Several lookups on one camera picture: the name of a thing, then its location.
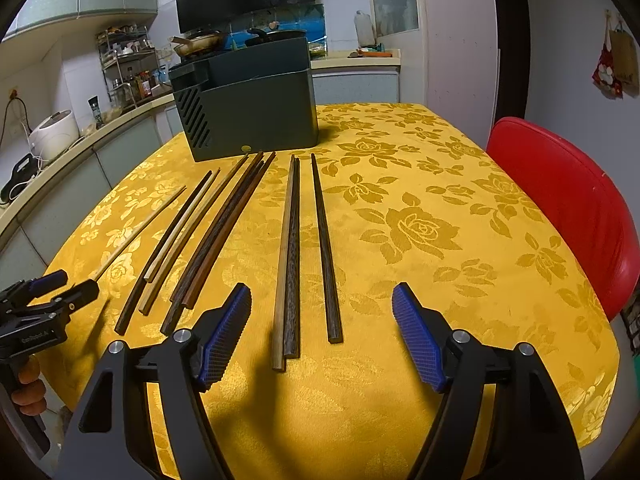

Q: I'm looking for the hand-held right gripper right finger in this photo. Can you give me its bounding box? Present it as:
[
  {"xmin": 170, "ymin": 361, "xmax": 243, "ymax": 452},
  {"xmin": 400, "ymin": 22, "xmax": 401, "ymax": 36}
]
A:
[{"xmin": 391, "ymin": 282, "xmax": 586, "ymax": 480}]

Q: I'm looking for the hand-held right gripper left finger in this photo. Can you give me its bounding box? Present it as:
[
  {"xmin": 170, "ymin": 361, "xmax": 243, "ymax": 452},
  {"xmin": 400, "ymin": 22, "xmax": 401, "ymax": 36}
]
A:
[{"xmin": 57, "ymin": 282, "xmax": 253, "ymax": 480}]

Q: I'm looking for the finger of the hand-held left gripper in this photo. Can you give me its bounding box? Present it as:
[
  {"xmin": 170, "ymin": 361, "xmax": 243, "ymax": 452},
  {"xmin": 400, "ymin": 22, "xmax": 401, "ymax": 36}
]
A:
[
  {"xmin": 0, "ymin": 269, "xmax": 69, "ymax": 311},
  {"xmin": 27, "ymin": 278, "xmax": 100, "ymax": 320}
]

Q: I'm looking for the person's left hand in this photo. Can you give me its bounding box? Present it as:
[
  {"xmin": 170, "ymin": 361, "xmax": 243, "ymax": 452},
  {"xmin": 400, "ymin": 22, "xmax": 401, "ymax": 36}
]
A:
[{"xmin": 11, "ymin": 357, "xmax": 49, "ymax": 417}]

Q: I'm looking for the tan wooden chopstick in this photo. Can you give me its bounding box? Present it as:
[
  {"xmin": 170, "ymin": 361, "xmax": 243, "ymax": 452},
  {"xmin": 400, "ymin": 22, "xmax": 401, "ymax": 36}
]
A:
[{"xmin": 139, "ymin": 169, "xmax": 222, "ymax": 316}]

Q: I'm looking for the dark grained thick chopstick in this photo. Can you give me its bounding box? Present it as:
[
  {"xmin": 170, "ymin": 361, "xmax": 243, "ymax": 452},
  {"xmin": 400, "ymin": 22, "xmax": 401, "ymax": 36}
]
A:
[
  {"xmin": 282, "ymin": 157, "xmax": 302, "ymax": 360},
  {"xmin": 310, "ymin": 152, "xmax": 345, "ymax": 345}
]

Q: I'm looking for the yellow floral tablecloth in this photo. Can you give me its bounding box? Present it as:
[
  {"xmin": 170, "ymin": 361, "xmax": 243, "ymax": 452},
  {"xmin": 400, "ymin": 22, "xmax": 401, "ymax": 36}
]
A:
[{"xmin": 42, "ymin": 102, "xmax": 621, "ymax": 480}]

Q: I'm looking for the thin pale bamboo chopstick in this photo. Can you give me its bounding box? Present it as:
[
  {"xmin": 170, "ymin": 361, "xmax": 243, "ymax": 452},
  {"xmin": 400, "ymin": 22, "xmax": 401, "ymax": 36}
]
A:
[{"xmin": 92, "ymin": 186, "xmax": 187, "ymax": 282}]

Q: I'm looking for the dark curved wooden chopstick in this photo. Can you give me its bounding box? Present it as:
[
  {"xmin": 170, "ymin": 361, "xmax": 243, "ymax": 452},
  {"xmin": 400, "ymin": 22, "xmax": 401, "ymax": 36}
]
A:
[{"xmin": 114, "ymin": 170, "xmax": 213, "ymax": 335}]

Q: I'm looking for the dark brown chopstick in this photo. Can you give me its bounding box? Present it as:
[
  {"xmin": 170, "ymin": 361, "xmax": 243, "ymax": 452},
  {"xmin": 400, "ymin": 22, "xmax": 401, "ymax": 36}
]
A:
[{"xmin": 160, "ymin": 151, "xmax": 265, "ymax": 337}]

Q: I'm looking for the brown wooden chopstick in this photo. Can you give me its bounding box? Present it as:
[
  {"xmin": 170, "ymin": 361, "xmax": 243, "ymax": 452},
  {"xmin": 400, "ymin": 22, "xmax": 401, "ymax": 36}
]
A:
[{"xmin": 181, "ymin": 151, "xmax": 277, "ymax": 310}]

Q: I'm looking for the reddish brown chopstick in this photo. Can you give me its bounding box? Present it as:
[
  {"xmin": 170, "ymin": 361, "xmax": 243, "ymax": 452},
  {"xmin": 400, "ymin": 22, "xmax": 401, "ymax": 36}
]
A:
[{"xmin": 170, "ymin": 155, "xmax": 251, "ymax": 303}]

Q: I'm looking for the ivory chopstick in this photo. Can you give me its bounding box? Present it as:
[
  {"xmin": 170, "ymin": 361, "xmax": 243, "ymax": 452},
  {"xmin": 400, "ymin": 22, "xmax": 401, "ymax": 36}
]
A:
[{"xmin": 144, "ymin": 170, "xmax": 219, "ymax": 282}]

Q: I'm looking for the white rice cooker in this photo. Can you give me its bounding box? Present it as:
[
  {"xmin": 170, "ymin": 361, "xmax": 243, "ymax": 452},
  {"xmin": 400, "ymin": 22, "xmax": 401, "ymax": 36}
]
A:
[{"xmin": 27, "ymin": 109, "xmax": 81, "ymax": 163}]

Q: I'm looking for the kitchen counter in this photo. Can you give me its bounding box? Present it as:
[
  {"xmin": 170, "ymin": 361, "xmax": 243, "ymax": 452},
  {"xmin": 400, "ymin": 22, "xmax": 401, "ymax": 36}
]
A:
[{"xmin": 0, "ymin": 49, "xmax": 402, "ymax": 243}]

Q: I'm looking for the red chair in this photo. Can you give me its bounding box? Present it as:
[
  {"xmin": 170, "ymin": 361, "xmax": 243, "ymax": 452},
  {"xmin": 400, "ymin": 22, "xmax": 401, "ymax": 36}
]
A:
[{"xmin": 486, "ymin": 116, "xmax": 640, "ymax": 322}]

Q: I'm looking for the metal spice rack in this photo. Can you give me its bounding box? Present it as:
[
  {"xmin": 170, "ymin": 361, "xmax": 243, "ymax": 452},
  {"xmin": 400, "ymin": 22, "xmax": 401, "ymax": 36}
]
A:
[{"xmin": 96, "ymin": 24, "xmax": 162, "ymax": 111}]

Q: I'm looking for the dark green utensil box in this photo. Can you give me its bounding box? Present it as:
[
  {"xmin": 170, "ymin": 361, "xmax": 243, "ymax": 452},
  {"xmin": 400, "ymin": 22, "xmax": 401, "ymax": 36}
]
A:
[{"xmin": 168, "ymin": 35, "xmax": 320, "ymax": 163}]

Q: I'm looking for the brass frying pan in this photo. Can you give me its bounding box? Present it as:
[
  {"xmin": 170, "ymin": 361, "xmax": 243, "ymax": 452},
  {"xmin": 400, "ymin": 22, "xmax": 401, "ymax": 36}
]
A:
[{"xmin": 167, "ymin": 30, "xmax": 227, "ymax": 59}]

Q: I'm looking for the black wok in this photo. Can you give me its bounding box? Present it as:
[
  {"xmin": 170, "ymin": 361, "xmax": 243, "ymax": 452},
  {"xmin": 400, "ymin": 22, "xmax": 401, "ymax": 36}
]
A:
[{"xmin": 245, "ymin": 26, "xmax": 308, "ymax": 46}]

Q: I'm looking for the white plastic jug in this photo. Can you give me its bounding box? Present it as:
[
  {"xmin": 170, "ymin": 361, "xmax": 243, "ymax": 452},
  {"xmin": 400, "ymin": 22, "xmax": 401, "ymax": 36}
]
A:
[{"xmin": 354, "ymin": 10, "xmax": 377, "ymax": 49}]

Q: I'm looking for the red patterned hanging bag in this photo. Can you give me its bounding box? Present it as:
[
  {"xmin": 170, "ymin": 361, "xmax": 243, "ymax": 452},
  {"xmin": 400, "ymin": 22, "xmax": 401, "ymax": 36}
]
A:
[{"xmin": 591, "ymin": 42, "xmax": 626, "ymax": 99}]

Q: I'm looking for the tan hanging bag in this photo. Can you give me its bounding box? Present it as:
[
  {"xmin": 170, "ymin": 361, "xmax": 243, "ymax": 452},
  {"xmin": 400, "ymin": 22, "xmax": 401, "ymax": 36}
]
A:
[{"xmin": 607, "ymin": 26, "xmax": 640, "ymax": 97}]

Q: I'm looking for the black appliance with cable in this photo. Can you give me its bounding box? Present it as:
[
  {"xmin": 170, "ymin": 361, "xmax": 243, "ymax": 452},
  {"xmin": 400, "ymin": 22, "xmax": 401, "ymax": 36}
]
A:
[{"xmin": 0, "ymin": 152, "xmax": 43, "ymax": 204}]

